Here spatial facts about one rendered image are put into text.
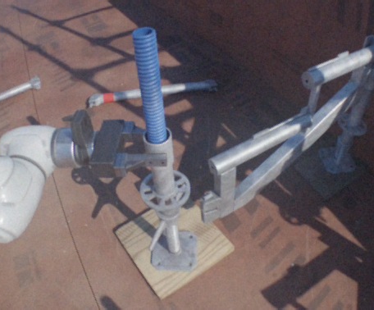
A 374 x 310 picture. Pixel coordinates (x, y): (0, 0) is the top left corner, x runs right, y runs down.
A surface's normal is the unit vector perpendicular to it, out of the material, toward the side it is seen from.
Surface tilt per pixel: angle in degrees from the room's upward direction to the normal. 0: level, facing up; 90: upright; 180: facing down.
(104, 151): 0
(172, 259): 0
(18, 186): 69
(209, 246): 0
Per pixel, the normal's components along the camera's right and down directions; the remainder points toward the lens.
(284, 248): -0.04, -0.68
